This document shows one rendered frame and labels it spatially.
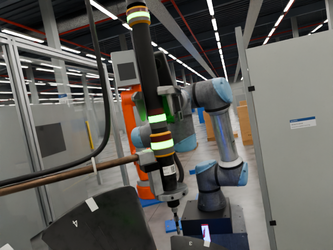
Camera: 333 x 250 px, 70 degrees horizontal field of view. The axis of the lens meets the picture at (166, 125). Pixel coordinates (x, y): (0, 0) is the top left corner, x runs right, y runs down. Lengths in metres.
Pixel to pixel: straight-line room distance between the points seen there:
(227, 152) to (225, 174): 0.12
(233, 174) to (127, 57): 3.62
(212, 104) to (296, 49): 1.44
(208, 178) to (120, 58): 3.54
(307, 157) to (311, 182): 0.23
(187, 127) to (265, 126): 1.64
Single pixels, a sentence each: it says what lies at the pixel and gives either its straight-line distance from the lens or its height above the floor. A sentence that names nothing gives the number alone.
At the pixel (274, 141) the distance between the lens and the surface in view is 2.32.
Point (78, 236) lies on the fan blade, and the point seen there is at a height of 1.39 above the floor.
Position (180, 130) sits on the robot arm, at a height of 1.55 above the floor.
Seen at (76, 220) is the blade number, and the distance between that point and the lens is 0.58.
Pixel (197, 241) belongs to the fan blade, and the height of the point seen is 1.20.
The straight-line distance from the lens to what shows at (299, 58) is 2.35.
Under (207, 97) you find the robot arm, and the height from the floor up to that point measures 1.63.
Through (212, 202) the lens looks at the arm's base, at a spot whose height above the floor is 1.12.
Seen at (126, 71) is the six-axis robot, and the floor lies 2.40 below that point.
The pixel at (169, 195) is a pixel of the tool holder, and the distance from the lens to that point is 0.46.
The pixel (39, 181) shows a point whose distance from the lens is 0.45.
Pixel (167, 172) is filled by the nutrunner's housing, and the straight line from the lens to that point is 0.47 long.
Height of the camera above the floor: 1.62
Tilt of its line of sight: 4 degrees down
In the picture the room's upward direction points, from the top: 11 degrees counter-clockwise
